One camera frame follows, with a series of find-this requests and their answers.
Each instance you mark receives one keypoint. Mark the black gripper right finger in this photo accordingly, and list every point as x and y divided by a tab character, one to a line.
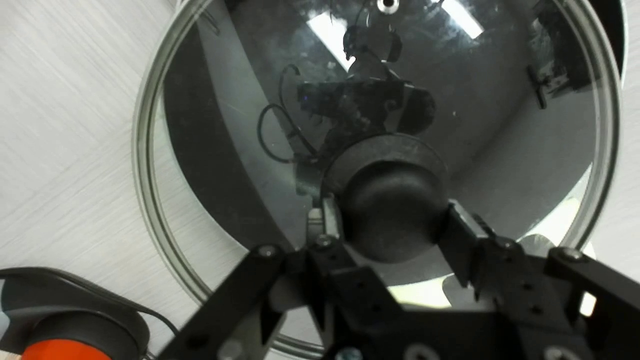
486	260

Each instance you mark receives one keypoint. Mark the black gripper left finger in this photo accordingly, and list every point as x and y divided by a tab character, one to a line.
336	272

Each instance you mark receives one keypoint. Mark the glass lid with black knob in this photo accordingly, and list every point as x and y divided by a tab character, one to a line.
506	132

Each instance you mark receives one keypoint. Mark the glass pot lid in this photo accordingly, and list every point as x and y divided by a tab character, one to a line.
610	26

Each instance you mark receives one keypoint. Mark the black round hot plate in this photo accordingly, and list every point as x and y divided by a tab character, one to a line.
80	306

